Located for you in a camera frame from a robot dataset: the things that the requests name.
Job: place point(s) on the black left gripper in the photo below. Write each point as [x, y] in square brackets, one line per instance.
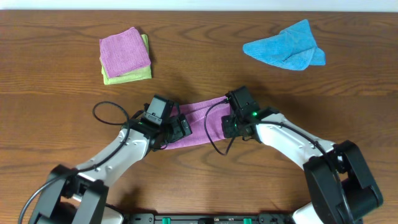
[181, 127]

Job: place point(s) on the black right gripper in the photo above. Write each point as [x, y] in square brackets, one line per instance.
[228, 127]

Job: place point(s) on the purple microfiber cloth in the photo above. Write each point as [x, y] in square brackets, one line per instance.
[195, 115]

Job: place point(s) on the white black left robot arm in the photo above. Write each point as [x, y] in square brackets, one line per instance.
[78, 195]

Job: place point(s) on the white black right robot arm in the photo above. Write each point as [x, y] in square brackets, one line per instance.
[341, 186]

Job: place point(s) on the folded green cloth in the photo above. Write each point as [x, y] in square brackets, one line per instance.
[136, 74]

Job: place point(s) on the folded purple cloth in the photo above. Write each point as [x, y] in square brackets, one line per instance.
[124, 51]

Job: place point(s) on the blue microfiber cloth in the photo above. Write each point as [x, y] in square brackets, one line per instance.
[294, 48]

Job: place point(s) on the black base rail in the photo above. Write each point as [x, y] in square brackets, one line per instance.
[263, 218]

